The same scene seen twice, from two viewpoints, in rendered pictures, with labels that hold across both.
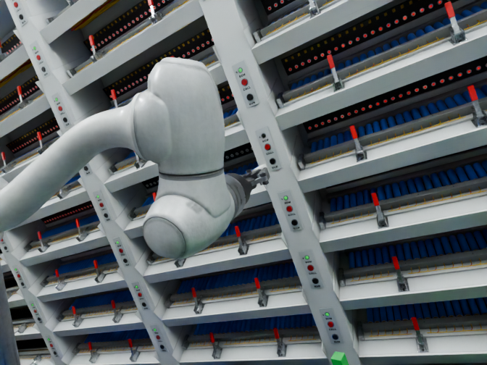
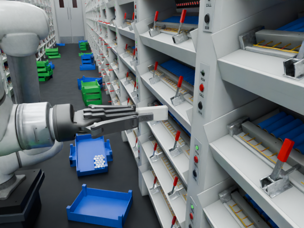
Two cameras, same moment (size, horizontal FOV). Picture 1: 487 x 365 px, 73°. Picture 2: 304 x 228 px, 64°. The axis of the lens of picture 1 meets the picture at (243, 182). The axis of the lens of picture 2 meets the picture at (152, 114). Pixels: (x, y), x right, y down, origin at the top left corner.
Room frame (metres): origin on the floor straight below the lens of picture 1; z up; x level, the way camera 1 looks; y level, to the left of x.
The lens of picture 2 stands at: (0.49, -0.42, 1.00)
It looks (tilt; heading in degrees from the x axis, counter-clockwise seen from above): 22 degrees down; 48
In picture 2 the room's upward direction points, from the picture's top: straight up
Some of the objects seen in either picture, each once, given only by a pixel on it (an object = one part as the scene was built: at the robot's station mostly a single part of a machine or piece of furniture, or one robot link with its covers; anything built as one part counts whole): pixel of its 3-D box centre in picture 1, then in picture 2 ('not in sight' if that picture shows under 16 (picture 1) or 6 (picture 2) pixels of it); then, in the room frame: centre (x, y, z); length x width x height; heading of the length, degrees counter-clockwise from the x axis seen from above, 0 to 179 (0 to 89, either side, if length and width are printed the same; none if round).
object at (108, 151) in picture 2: not in sight; (91, 152); (1.21, 1.08, 0.04); 0.30 x 0.20 x 0.08; 154
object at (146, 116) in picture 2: not in sight; (142, 119); (0.78, -0.06, 0.80); 0.05 x 0.03 x 0.01; 154
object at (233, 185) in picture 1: (219, 199); (39, 125); (0.61, 0.05, 0.80); 0.09 x 0.06 x 0.09; 64
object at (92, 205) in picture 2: not in sight; (101, 204); (0.98, 0.55, 0.04); 0.30 x 0.20 x 0.08; 127
